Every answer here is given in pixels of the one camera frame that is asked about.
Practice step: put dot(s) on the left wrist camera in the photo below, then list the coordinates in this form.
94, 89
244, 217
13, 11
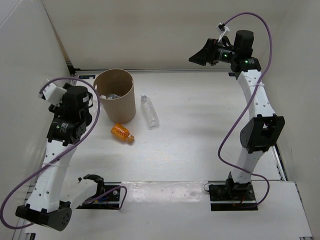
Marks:
52, 94

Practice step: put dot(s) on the aluminium table rail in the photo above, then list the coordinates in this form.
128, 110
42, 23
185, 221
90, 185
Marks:
279, 164
62, 138
174, 70

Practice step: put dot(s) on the brown cylindrical paper bin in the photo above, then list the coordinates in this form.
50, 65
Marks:
119, 82

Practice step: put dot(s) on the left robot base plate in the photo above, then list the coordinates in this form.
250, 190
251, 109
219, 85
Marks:
110, 197

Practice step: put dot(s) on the orange juice bottle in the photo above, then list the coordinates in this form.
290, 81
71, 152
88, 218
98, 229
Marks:
122, 133

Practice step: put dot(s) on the clear unlabelled plastic bottle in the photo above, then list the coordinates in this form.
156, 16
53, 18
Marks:
149, 112

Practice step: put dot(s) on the left aluminium table rail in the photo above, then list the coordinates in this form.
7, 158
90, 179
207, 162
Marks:
62, 138

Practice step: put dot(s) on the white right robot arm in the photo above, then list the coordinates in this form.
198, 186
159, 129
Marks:
264, 126

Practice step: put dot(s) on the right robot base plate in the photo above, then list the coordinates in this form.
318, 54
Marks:
224, 197

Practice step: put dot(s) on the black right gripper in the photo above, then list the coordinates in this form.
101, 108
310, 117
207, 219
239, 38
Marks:
206, 55

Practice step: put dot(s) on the left blue corner sticker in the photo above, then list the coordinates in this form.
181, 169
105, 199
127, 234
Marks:
86, 77

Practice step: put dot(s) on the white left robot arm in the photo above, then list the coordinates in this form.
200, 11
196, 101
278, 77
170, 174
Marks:
46, 206

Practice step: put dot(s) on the right aluminium table rail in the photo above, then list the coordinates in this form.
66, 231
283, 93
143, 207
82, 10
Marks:
279, 164

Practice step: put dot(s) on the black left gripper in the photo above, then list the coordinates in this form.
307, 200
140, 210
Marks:
59, 110

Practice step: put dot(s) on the rear aluminium table rail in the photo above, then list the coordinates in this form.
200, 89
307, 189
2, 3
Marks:
174, 70

